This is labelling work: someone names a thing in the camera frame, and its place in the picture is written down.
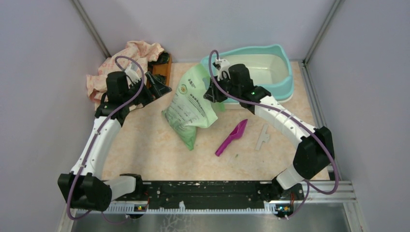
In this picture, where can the purple plastic scoop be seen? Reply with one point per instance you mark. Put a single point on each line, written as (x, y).
(236, 133)

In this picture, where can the white slotted cable duct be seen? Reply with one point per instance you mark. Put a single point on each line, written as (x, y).
(131, 209)

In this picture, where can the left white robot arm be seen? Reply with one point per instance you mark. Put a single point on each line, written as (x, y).
(83, 187)

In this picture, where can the white bag clip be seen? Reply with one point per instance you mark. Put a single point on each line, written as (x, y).
(264, 137)

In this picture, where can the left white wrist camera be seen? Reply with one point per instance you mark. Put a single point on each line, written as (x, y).
(133, 72)

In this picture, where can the pink patterned cloth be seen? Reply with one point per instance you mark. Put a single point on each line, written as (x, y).
(140, 51)

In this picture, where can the green litter bag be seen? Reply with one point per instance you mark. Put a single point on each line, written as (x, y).
(188, 109)

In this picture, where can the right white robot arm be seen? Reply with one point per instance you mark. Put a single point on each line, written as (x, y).
(314, 146)

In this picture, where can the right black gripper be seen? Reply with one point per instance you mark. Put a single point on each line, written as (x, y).
(212, 95)

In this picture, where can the wooden tray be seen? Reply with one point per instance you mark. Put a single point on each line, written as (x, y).
(161, 72)

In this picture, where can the dark plant far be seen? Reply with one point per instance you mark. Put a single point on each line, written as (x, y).
(163, 58)

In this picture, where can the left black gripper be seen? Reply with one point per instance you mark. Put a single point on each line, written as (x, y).
(154, 91)

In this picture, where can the teal litter box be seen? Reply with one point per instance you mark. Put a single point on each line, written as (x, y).
(269, 69)

